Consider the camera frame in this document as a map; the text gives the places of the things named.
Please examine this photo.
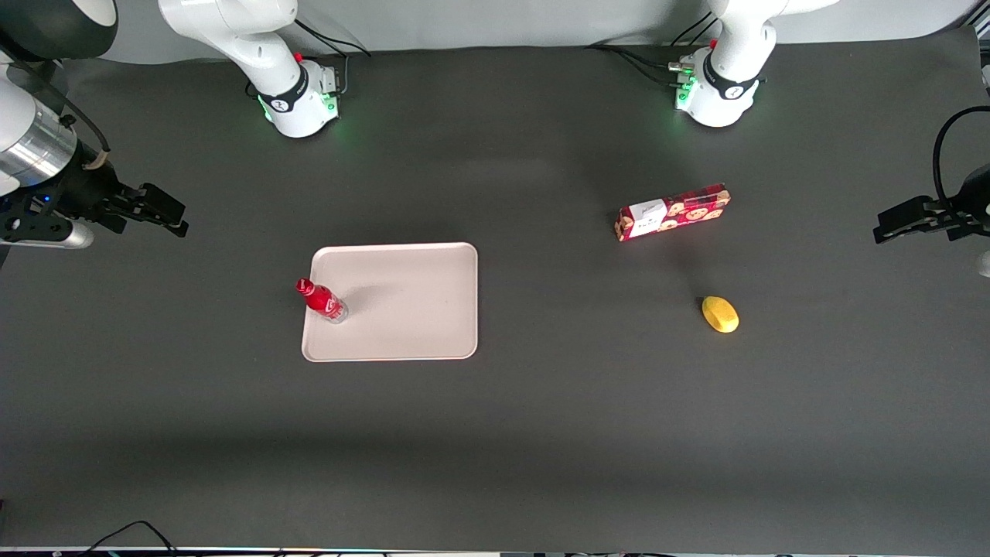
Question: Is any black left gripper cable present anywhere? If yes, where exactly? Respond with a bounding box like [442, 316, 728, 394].
[931, 106, 990, 203]

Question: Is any black table edge cable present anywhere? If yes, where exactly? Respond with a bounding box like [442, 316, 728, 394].
[76, 520, 180, 557]

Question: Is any black right base cable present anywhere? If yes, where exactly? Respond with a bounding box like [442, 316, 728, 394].
[292, 14, 374, 98]

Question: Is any red tartan cookie box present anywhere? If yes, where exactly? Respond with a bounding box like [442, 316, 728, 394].
[614, 183, 732, 244]

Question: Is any yellow lemon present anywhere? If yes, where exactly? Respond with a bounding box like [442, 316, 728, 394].
[701, 295, 740, 334]

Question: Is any black base cable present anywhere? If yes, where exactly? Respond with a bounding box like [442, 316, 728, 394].
[584, 11, 724, 87]
[292, 14, 374, 98]

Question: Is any red coke bottle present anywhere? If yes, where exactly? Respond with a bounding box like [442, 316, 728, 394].
[295, 278, 350, 325]

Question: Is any black left base cable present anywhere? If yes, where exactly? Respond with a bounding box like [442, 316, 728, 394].
[584, 11, 724, 87]

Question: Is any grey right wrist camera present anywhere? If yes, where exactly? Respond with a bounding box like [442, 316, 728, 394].
[0, 215, 95, 251]

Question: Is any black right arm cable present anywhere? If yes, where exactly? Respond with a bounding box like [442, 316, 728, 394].
[0, 46, 113, 171]

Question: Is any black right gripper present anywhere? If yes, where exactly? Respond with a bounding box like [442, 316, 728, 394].
[43, 155, 189, 238]

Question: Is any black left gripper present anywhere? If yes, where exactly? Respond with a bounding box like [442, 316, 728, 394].
[873, 165, 990, 245]

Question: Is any beige plastic tray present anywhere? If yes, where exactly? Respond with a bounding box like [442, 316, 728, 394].
[301, 242, 480, 363]

